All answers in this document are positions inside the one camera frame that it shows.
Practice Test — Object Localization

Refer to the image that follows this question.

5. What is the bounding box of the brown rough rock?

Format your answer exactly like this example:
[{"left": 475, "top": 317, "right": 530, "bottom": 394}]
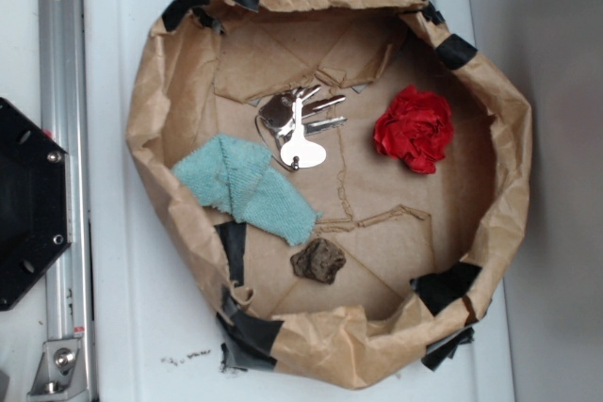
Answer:
[{"left": 290, "top": 238, "right": 347, "bottom": 284}]

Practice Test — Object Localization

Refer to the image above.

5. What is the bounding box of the light blue terry cloth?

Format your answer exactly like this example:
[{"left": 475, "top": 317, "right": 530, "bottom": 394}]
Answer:
[{"left": 172, "top": 134, "right": 320, "bottom": 246}]

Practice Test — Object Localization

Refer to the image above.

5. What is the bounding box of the aluminium frame rail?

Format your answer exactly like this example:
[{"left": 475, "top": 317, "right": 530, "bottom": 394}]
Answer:
[{"left": 39, "top": 0, "right": 99, "bottom": 401}]

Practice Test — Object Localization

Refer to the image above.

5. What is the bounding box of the silver key bunch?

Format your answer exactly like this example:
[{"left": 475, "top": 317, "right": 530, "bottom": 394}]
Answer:
[{"left": 256, "top": 85, "right": 347, "bottom": 171}]

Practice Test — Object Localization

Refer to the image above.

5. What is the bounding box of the crumpled red paper ball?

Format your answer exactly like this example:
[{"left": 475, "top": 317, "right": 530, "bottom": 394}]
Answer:
[{"left": 373, "top": 86, "right": 454, "bottom": 174}]

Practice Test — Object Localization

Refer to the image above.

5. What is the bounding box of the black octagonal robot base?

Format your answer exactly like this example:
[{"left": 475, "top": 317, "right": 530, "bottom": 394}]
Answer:
[{"left": 1, "top": 98, "right": 70, "bottom": 312}]

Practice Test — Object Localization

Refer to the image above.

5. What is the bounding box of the white plastic tray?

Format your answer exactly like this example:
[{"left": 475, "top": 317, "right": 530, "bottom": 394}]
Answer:
[{"left": 84, "top": 0, "right": 514, "bottom": 401}]

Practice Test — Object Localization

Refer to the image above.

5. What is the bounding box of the grey metal corner bracket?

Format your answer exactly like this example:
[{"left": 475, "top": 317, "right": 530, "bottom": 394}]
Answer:
[{"left": 26, "top": 338, "right": 90, "bottom": 401}]

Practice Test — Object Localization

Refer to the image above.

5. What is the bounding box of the brown paper taped bin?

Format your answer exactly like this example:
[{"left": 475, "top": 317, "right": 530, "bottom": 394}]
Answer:
[{"left": 126, "top": 0, "right": 532, "bottom": 389}]

